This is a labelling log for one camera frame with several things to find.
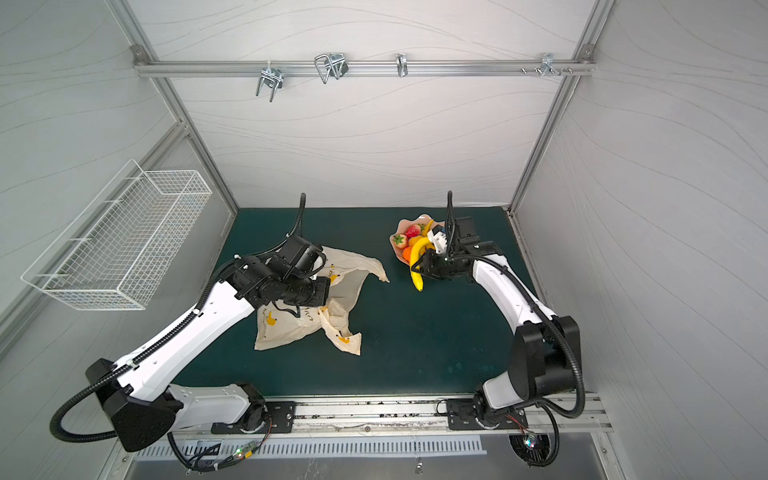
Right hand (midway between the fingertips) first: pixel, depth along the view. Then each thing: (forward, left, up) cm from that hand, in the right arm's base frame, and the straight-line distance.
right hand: (421, 262), depth 84 cm
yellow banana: (+24, -3, -12) cm, 27 cm away
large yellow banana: (+3, +1, 0) cm, 3 cm away
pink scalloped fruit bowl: (+27, -1, -12) cm, 30 cm away
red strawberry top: (+22, +2, -12) cm, 25 cm away
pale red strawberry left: (+15, +7, -10) cm, 19 cm away
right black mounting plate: (-35, -11, -16) cm, 40 cm away
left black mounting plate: (-38, +34, -16) cm, 54 cm away
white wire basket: (-11, +71, +16) cm, 74 cm away
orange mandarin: (+12, +4, -12) cm, 18 cm away
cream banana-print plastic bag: (-7, +20, +3) cm, 21 cm away
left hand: (-13, +22, +5) cm, 26 cm away
